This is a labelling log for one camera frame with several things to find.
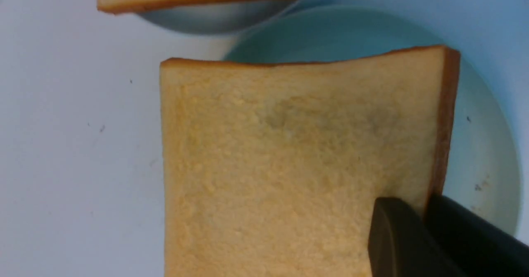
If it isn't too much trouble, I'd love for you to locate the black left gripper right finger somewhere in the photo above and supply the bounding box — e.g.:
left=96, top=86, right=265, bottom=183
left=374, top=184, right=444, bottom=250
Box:
left=426, top=195, right=529, bottom=277

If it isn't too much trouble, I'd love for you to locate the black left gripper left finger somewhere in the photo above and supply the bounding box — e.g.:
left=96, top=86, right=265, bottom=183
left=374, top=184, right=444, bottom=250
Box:
left=368, top=197, right=465, bottom=277

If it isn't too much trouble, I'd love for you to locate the green empty plate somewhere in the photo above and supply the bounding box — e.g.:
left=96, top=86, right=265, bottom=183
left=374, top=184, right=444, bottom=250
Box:
left=224, top=5, right=523, bottom=235

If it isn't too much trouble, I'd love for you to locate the light blue bread plate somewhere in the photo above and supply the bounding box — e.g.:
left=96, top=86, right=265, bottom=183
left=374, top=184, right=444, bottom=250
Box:
left=138, top=0, right=305, bottom=36

